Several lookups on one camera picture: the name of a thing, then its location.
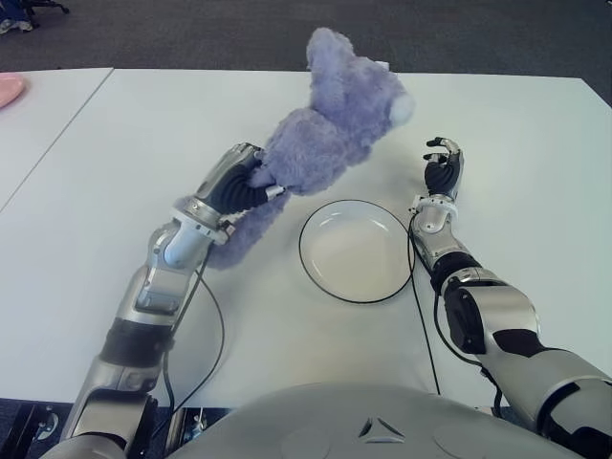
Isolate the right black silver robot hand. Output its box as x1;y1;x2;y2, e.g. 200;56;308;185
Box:
421;136;465;200

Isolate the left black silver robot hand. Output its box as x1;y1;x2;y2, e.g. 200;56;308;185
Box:
193;142;287;224

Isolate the purple plush doll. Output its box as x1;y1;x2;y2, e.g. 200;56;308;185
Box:
208;27;416;272

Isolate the white plate with black rim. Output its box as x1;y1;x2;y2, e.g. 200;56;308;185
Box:
298;198;415;304

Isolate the pink plate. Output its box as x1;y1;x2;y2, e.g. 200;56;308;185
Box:
0;72;28;109

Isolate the grey robot torso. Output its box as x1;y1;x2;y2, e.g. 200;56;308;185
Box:
166;382;575;459

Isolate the black office chair base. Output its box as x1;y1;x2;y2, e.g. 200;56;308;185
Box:
23;0;71;15

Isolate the white sneaker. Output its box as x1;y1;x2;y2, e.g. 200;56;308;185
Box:
0;17;34;34

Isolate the blue jeans leg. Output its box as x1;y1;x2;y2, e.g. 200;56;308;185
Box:
0;3;31;23

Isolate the grey table caster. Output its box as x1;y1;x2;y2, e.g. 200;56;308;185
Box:
33;405;63;441

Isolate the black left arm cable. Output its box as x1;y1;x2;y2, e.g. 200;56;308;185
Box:
160;257;226;422

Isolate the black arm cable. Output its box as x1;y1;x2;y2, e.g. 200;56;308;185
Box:
405;209;503;422
160;257;226;422

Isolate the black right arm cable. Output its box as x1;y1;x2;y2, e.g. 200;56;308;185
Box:
405;209;503;422

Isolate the metal table leg frame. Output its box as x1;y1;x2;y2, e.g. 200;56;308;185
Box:
164;405;230;450

